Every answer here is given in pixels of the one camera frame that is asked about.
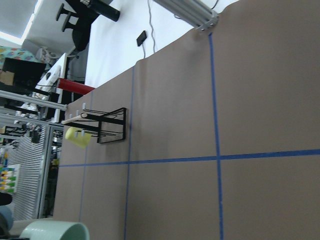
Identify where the pale green cup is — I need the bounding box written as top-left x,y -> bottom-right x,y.
20,219 -> 90,240

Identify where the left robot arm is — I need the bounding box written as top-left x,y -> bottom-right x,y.
0,192 -> 13,238

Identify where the yellow cup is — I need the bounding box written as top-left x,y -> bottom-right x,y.
65,127 -> 92,148

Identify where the small black puck device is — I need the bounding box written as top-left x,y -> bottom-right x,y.
136,30 -> 147,47

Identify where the red cylinder bottle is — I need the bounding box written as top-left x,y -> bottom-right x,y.
57,78 -> 96,96

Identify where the black thermos bottle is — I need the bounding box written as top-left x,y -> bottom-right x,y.
80,0 -> 121,22

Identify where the black wire cup rack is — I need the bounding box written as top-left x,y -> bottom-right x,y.
61,103 -> 127,144

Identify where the aluminium frame post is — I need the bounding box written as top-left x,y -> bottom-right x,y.
155,0 -> 219,32

